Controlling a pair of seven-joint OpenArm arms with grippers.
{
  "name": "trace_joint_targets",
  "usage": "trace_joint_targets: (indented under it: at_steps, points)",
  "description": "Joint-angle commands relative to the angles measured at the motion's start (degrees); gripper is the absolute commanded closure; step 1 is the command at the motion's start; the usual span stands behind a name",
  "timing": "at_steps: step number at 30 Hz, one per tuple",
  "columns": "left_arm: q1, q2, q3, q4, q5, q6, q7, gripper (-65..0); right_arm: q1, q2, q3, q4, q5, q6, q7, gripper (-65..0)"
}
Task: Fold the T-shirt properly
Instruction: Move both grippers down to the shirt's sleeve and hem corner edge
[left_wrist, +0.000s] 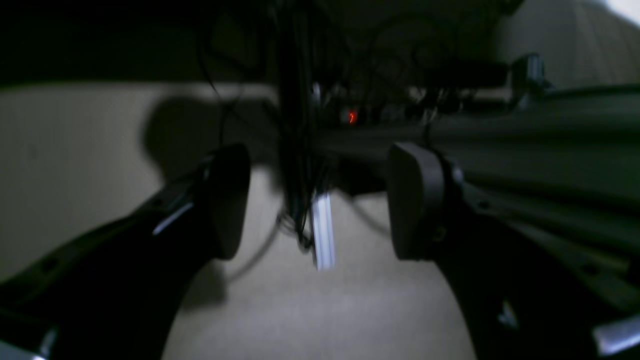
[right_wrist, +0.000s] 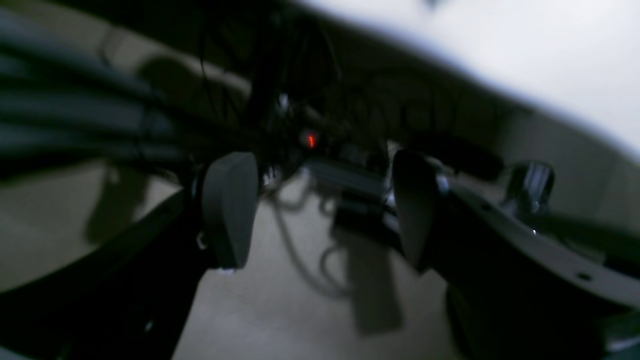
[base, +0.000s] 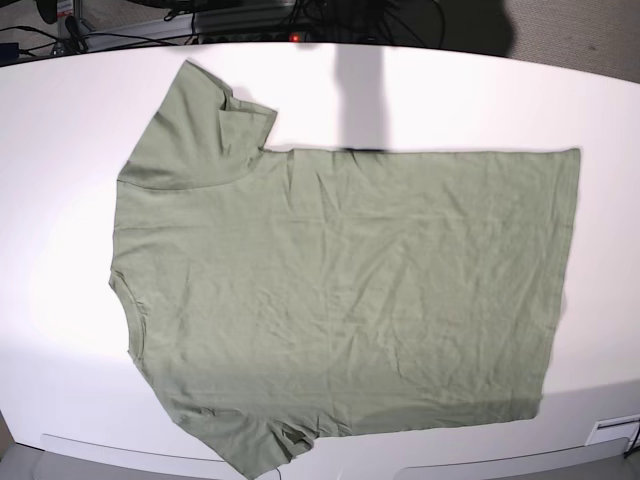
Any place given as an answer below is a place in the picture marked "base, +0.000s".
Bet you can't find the green T-shirt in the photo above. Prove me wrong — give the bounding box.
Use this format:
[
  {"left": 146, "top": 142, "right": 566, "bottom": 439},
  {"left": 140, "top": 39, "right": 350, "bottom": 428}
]
[{"left": 110, "top": 62, "right": 581, "bottom": 479}]

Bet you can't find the black power strip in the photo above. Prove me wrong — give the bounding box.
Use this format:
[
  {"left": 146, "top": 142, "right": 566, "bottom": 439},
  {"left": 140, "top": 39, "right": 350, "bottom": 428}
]
[{"left": 198, "top": 30, "right": 314, "bottom": 44}]

